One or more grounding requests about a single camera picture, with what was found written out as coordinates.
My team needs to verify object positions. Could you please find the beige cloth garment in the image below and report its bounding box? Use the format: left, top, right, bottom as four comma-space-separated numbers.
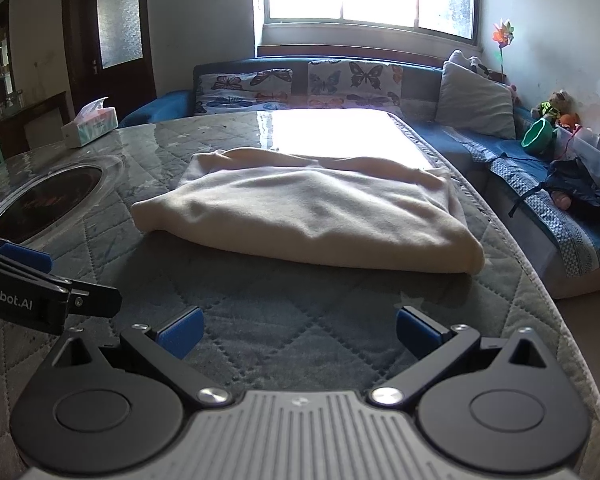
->
130, 147, 485, 276

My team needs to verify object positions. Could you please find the green plush toy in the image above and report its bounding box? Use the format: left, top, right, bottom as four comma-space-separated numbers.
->
531, 102, 561, 122

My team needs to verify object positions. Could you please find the brown teddy bear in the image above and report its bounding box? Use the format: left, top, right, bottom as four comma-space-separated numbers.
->
550, 91, 574, 116

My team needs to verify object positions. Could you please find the clear plastic bin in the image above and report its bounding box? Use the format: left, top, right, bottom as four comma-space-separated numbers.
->
555, 125, 600, 187

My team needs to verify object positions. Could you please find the green plastic bowl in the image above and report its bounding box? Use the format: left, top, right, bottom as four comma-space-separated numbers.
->
521, 117, 559, 157

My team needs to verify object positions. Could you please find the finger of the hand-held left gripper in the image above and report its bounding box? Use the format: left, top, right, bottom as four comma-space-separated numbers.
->
0, 230, 54, 274
45, 274, 123, 319

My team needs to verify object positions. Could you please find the butterfly print cushion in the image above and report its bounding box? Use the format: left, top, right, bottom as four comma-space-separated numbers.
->
195, 69, 295, 114
307, 60, 404, 110

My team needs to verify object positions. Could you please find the grey quilted table cover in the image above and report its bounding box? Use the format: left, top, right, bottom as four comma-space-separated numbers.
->
0, 110, 600, 480

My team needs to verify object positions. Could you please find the dark wooden door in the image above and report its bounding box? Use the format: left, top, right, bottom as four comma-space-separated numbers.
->
62, 0, 158, 121

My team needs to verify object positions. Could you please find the white plush toy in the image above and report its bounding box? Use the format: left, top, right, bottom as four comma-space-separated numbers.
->
447, 50, 506, 83

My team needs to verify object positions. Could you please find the grey pillow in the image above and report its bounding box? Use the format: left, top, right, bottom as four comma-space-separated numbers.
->
435, 60, 519, 141

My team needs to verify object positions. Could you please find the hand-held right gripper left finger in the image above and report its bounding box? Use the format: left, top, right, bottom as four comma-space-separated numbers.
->
50, 306, 233, 408

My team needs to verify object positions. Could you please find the blue patterned sofa cover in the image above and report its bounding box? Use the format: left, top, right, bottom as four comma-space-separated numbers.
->
445, 125, 600, 279

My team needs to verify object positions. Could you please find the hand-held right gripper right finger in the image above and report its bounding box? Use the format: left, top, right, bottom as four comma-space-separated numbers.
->
367, 305, 557, 408

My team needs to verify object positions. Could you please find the colourful pinwheel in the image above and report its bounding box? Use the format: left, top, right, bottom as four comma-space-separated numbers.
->
491, 19, 516, 83

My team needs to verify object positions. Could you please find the tissue box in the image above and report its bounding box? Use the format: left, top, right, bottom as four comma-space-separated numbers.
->
61, 97, 119, 149

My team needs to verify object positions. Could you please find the dark wooden sideboard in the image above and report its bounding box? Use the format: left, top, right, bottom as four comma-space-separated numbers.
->
0, 91, 70, 176

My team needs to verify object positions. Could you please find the dark blue bag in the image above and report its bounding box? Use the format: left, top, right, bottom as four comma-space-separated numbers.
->
510, 157, 600, 222

